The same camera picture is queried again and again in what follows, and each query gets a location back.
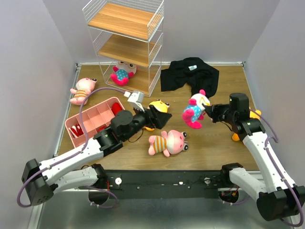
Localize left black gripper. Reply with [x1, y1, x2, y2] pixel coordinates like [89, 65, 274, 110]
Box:
[122, 102, 171, 141]

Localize white panda plush yellow glasses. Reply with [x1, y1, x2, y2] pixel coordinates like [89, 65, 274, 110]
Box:
[182, 89, 211, 129]

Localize white panda plush blue dress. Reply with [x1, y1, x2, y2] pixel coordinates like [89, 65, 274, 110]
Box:
[111, 61, 138, 86]

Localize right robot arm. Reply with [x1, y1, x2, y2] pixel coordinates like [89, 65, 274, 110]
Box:
[202, 93, 305, 227]

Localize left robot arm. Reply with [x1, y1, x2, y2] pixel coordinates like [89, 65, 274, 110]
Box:
[17, 105, 172, 208]

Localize yellow plush red dotted dress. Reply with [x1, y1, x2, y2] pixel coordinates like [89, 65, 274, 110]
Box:
[143, 99, 170, 131]

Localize pink frog plush striped shirt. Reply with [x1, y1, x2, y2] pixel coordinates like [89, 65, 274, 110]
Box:
[148, 130, 189, 157]

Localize black crumpled cloth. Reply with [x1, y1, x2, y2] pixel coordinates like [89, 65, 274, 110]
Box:
[160, 57, 219, 98]

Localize red item in tray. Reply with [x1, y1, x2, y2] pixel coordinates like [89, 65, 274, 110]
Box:
[96, 125, 107, 133]
[111, 102, 123, 116]

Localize orange plush red dotted dress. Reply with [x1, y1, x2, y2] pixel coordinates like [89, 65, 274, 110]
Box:
[232, 110, 262, 141]

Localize pink divided storage tray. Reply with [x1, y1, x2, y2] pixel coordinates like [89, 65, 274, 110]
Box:
[65, 97, 124, 148]

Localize pink striped plush left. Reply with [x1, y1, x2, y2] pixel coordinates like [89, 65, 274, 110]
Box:
[70, 78, 97, 105]

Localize red white striped item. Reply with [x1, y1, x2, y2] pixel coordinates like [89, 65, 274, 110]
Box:
[68, 124, 83, 138]

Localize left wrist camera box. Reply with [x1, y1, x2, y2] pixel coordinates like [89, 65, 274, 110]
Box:
[127, 91, 145, 112]

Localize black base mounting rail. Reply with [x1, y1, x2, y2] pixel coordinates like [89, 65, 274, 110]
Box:
[105, 170, 234, 199]

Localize white wire shelf rack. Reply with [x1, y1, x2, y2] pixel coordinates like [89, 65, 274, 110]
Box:
[82, 0, 164, 96]

